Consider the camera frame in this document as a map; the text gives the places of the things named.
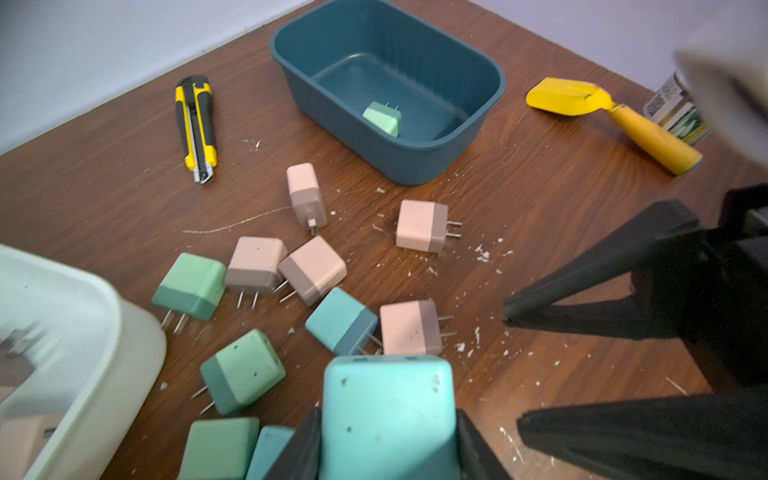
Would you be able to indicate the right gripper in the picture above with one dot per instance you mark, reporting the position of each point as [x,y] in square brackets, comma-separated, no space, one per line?
[658,277]

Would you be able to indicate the green plug bottom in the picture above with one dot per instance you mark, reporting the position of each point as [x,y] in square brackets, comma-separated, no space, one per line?
[219,449]

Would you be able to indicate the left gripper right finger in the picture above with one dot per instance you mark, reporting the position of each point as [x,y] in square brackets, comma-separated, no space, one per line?
[477,459]

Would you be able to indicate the light teal plug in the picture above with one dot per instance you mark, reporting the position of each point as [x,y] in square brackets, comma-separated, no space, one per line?
[389,417]

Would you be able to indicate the metal tin can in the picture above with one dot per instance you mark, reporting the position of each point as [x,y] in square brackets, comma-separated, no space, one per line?
[672,108]

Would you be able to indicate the teal plug bottom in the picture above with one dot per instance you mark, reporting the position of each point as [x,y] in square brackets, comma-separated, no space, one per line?
[271,442]

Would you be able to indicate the yellow toy shovel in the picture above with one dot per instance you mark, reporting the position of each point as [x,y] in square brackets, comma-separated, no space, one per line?
[574,98]

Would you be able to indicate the white storage box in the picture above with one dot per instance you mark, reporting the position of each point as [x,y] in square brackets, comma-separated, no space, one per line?
[71,345]

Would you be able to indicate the green plug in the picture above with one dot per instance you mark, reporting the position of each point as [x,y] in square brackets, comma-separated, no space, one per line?
[386,118]
[219,449]
[240,373]
[193,287]

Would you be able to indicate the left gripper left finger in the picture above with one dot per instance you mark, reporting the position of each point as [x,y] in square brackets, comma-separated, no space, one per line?
[300,459]

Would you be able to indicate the pink plug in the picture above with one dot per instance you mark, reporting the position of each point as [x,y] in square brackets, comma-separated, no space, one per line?
[423,226]
[253,268]
[306,197]
[22,440]
[312,271]

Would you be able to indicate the yellow black utility knife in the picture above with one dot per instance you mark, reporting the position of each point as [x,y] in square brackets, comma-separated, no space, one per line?
[194,113]

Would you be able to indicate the teal storage box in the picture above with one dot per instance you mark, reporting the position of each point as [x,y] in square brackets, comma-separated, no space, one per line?
[342,55]

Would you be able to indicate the green plug top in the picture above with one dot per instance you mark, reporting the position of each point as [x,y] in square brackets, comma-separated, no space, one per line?
[193,287]

